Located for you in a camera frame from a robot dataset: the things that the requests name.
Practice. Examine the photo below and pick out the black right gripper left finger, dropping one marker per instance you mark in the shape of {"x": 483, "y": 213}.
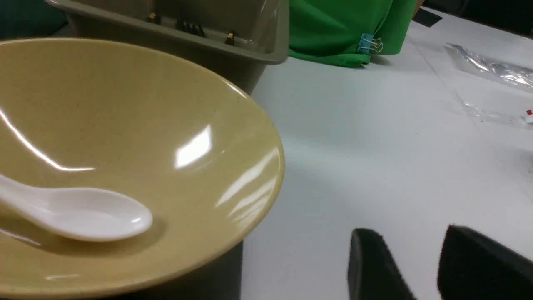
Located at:
{"x": 372, "y": 272}

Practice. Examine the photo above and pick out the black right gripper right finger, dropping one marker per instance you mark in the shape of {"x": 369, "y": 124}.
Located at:
{"x": 473, "y": 266}

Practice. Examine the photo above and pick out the white ceramic soup spoon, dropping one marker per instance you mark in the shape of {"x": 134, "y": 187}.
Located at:
{"x": 80, "y": 213}

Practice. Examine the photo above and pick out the large yellow noodle bowl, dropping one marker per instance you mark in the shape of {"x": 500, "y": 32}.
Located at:
{"x": 191, "y": 146}

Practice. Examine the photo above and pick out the clear plastic bag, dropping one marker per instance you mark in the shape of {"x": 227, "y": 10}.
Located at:
{"x": 496, "y": 71}

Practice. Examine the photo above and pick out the blue binder clip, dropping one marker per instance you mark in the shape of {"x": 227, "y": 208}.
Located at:
{"x": 368, "y": 44}

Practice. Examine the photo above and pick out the green cloth backdrop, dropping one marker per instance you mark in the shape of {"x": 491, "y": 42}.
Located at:
{"x": 328, "y": 31}

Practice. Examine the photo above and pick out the brown plastic chopstick bin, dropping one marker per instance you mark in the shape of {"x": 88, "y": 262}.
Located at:
{"x": 236, "y": 39}

